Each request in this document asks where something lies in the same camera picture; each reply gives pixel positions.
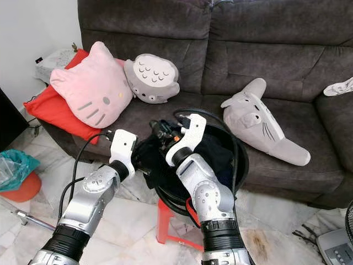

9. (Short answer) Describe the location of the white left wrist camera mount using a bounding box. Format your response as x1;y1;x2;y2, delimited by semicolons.
109;129;138;178

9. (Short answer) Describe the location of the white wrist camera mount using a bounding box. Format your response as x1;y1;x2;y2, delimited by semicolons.
109;129;138;178
164;113;208;166

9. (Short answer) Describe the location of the black T-shirt green logo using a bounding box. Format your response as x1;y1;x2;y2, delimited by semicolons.
135;127;180;191

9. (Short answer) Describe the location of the pink cat cushion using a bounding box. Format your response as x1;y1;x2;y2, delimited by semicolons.
50;41;134;129

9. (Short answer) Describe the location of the silver metal clothes rack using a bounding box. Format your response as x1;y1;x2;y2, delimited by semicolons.
0;199;59;232

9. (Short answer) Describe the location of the red plastic hanger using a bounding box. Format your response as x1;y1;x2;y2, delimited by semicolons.
185;196;202;228

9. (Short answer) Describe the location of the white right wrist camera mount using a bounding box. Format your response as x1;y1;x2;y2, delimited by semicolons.
164;113;208;166

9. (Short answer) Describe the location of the navy blue garment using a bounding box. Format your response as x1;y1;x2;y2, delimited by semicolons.
199;130;233;188

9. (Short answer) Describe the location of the red bin teal bag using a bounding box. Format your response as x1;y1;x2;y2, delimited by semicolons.
0;149;42;203

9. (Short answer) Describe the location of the grey standing fan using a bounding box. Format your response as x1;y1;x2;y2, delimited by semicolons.
317;199;353;265

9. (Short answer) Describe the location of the dark grey sofa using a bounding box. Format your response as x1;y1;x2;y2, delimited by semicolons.
36;0;353;209

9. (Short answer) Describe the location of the grey long-eared plush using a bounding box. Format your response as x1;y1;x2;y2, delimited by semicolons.
221;77;311;166

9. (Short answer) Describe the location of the grey owl cushion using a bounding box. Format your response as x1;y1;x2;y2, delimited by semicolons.
123;54;181;104

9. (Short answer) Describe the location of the small white plush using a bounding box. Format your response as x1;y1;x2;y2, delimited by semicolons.
323;77;353;97

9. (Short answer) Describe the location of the side table lace cloth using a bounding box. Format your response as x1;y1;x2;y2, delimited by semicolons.
35;47;83;83

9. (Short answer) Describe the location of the red cushion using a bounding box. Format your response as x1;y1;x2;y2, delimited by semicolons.
24;49;105;145

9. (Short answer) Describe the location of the red plastic stool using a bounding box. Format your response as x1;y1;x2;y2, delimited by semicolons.
156;198;206;252

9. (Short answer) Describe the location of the black plastic bucket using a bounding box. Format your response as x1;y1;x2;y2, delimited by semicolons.
141;116;250;217

